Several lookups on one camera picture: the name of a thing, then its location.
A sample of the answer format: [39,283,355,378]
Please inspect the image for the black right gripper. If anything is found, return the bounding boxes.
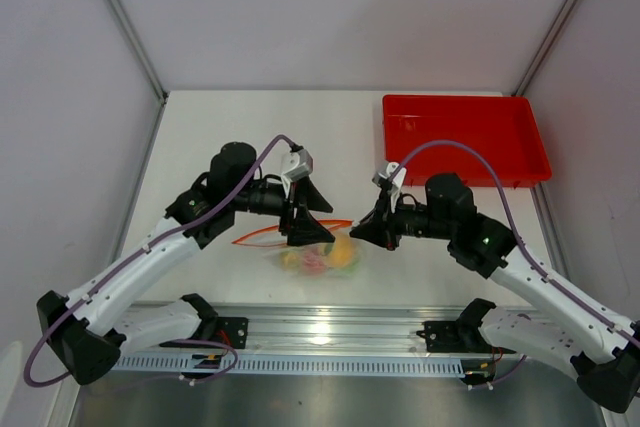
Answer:
[350,188,454,252]

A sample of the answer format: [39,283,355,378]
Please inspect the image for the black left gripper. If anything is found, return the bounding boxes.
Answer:
[231,176,336,247]

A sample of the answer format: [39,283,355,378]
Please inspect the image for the orange yellow peach with leaf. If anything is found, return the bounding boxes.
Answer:
[326,236,355,269]

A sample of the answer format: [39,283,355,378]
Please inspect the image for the clear zip bag orange zipper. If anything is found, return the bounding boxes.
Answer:
[232,219,365,278]

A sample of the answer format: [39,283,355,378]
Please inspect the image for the pink yellow peach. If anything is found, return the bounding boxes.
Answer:
[300,250,327,275]

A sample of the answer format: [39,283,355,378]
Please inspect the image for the green yellow mango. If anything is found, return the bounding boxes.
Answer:
[280,251,300,270]

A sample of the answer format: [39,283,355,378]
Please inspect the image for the green apple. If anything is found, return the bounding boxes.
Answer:
[336,245,365,277]

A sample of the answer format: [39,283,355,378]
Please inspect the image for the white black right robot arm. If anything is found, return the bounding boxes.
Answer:
[350,173,639,413]

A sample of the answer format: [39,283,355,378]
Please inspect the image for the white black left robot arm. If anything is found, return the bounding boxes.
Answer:
[36,142,335,385]

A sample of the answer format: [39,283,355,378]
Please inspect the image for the red plastic tray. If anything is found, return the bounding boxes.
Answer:
[382,94,552,188]

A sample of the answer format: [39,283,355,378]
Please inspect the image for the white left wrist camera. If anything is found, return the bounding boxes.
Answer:
[280,147,313,198]

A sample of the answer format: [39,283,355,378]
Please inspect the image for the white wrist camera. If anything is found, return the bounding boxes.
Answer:
[280,147,313,198]
[372,162,407,213]

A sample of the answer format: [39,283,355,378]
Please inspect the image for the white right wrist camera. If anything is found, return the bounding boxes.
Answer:
[372,162,407,213]

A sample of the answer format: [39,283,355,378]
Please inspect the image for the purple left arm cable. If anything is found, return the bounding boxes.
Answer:
[23,134,240,388]

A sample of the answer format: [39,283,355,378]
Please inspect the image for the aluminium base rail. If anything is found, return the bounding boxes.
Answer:
[65,302,612,361]

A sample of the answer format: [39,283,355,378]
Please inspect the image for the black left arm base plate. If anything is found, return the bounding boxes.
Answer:
[159,314,249,349]

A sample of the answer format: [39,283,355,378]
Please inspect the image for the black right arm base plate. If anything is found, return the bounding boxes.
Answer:
[415,320,515,354]

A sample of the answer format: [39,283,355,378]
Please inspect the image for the white slotted cable duct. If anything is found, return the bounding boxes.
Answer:
[114,352,465,378]

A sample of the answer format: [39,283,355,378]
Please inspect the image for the aluminium corner post left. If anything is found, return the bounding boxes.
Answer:
[103,0,168,104]

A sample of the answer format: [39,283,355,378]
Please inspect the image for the aluminium corner post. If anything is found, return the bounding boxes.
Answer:
[510,0,582,97]
[103,0,168,104]

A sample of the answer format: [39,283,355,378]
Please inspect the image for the aluminium corner post right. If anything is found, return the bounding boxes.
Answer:
[510,0,582,97]

